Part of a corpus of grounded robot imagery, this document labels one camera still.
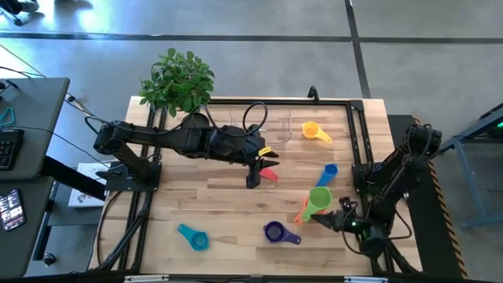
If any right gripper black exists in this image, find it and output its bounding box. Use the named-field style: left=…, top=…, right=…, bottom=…
left=310, top=196, right=367, bottom=235

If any teal measuring cup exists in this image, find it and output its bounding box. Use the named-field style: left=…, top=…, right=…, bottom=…
left=177, top=223, right=211, bottom=252

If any white printed booklet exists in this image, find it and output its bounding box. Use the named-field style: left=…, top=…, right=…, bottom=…
left=68, top=162, right=109, bottom=208

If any black desk support beam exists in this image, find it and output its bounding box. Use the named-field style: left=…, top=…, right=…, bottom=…
left=39, top=155, right=107, bottom=201

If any purple measuring cup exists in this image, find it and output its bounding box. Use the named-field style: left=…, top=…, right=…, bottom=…
left=263, top=220, right=303, bottom=245

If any red measuring cup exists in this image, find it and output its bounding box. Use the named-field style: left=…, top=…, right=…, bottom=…
left=259, top=167, right=280, bottom=183

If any clear plastic basket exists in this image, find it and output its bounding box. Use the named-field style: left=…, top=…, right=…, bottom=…
left=228, top=106, right=293, bottom=151

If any black hazard-striped floor mat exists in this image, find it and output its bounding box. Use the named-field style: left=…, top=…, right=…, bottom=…
left=387, top=114, right=469, bottom=281

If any blue measuring cup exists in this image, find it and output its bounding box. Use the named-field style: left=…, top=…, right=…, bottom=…
left=314, top=163, right=340, bottom=188

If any low grey side desk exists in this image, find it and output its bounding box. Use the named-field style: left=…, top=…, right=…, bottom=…
left=0, top=176, right=56, bottom=280

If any blue-grey metal stand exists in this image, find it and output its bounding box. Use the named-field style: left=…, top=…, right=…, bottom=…
left=431, top=102, right=503, bottom=231

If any black smartphone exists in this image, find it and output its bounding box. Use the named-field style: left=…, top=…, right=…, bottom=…
left=0, top=189, right=27, bottom=233

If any green plant in black pot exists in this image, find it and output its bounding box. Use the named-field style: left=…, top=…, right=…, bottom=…
left=138, top=47, right=216, bottom=130

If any black aluminium table frame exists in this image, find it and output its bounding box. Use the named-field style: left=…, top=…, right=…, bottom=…
left=88, top=97, right=424, bottom=276

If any orange measuring cup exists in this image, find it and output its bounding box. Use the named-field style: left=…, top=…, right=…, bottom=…
left=293, top=195, right=328, bottom=227

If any black keyboard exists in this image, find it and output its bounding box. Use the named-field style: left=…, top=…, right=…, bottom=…
left=0, top=128, right=25, bottom=171

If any teal carabiner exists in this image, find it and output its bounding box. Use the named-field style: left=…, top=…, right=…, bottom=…
left=0, top=106, right=16, bottom=128

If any yellow measuring cup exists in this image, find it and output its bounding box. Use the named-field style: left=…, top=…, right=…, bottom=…
left=301, top=120, right=333, bottom=145

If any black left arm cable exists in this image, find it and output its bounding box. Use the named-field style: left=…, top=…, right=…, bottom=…
left=241, top=101, right=270, bottom=138

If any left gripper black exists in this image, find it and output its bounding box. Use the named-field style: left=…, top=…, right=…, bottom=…
left=238, top=124, right=281, bottom=189

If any white label strip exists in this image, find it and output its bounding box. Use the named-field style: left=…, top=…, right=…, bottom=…
left=343, top=276, right=390, bottom=283
left=124, top=274, right=170, bottom=283

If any green measuring cup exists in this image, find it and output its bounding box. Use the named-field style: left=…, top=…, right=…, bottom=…
left=301, top=186, right=333, bottom=224

